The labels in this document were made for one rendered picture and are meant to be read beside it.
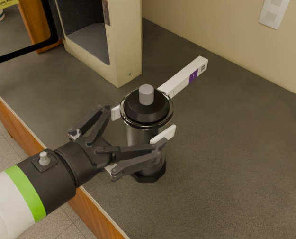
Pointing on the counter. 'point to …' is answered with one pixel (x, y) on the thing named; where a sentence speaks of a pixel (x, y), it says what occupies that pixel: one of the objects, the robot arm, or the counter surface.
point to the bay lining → (79, 14)
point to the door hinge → (57, 19)
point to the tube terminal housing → (117, 43)
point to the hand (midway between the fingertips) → (147, 119)
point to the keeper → (106, 12)
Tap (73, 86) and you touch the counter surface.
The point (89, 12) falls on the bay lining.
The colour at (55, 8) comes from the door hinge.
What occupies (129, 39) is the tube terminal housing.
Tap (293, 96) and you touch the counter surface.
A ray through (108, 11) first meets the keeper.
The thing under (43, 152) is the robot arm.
